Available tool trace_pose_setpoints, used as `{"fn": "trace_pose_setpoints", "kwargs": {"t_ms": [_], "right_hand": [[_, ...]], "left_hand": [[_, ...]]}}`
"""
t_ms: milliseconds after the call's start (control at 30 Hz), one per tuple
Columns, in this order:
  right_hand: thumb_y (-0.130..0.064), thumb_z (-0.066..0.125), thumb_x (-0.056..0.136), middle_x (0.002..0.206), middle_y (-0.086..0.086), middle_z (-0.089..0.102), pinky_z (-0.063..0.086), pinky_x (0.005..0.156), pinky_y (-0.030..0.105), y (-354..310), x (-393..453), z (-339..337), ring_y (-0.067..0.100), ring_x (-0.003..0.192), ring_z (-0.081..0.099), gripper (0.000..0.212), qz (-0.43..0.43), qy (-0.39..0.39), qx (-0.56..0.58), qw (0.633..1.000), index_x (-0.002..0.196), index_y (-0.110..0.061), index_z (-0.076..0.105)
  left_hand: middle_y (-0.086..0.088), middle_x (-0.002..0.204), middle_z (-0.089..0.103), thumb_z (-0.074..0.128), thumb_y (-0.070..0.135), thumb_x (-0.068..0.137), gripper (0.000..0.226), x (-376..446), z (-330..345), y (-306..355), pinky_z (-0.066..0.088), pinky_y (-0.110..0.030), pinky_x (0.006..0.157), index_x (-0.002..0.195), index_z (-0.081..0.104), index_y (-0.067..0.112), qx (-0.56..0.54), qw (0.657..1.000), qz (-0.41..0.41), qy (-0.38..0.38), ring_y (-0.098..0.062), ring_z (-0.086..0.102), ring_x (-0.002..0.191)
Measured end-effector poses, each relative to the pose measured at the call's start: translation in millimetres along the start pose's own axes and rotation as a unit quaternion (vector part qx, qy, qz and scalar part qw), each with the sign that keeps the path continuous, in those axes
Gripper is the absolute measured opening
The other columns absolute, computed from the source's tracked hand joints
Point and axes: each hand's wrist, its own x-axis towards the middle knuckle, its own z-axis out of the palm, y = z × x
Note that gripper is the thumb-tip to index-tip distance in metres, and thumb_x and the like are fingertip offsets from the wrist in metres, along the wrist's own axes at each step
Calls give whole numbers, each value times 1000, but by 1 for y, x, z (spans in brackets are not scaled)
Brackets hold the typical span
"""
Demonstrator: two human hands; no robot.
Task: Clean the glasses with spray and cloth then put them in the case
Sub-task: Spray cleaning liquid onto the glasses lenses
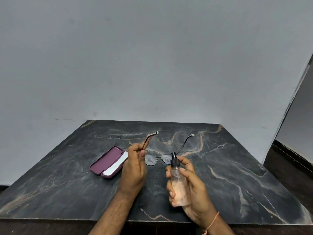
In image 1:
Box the person's right hand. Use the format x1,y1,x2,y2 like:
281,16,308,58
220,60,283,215
165,156,219,227

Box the person's left hand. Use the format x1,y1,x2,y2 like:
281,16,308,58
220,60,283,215
117,141,148,198

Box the white cleaning cloth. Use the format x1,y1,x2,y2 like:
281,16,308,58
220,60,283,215
102,151,129,176

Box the clear spray bottle black cap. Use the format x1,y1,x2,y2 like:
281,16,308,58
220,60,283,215
170,152,191,207

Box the metal frame eyeglasses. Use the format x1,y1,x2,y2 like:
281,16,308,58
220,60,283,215
142,131,195,166

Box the maroon glasses case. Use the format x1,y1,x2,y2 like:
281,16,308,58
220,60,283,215
89,146,129,179

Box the person's left forearm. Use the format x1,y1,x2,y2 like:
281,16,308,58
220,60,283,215
88,191,137,235

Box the orange thread wrist bracelet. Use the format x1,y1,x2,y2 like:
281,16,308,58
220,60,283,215
201,211,220,235

